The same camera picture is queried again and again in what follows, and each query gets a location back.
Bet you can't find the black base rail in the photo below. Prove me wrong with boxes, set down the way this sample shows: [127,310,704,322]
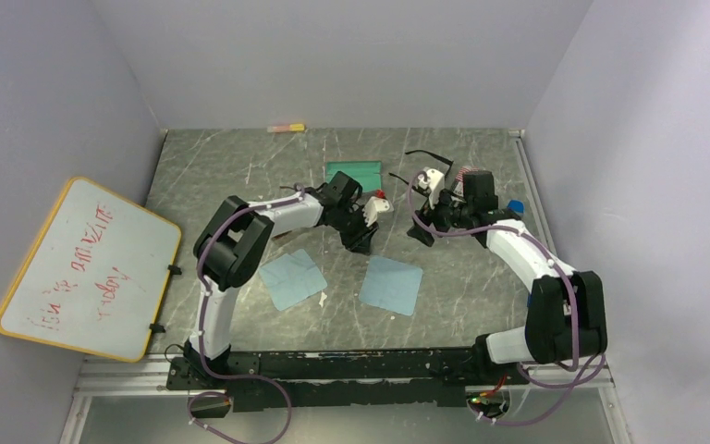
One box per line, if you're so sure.
[166,347,528,413]

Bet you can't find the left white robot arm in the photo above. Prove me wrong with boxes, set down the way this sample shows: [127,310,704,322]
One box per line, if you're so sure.
[183,172,393,389]

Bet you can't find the black frame sunglasses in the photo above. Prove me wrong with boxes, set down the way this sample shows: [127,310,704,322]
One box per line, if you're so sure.
[386,149,454,185]

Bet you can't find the brown glasses case green lining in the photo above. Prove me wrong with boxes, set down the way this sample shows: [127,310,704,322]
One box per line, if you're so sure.
[324,161,382,193]

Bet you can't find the pink yellow marker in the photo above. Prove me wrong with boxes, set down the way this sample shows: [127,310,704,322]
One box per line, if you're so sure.
[266,123,306,133]

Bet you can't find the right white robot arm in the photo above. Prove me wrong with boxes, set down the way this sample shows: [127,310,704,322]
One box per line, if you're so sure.
[407,168,607,384]

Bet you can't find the yellow framed whiteboard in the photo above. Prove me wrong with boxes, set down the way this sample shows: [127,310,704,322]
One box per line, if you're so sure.
[0,177,182,363]

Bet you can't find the blue cleaning cloth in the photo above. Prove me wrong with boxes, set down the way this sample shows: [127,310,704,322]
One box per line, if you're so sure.
[258,250,327,311]
[359,256,423,316]

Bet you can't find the blue whiteboard eraser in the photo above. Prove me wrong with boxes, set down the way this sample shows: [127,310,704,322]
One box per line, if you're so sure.
[507,200,525,215]

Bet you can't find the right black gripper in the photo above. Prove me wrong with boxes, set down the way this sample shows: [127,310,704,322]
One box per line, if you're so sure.
[406,185,472,247]

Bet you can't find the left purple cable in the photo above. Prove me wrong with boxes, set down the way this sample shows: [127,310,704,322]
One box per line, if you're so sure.
[187,183,307,444]

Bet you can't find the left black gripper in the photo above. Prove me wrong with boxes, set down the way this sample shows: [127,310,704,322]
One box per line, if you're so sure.
[332,205,379,257]

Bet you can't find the brown tinted sunglasses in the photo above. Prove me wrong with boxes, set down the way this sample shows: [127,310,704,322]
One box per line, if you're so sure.
[279,182,306,195]

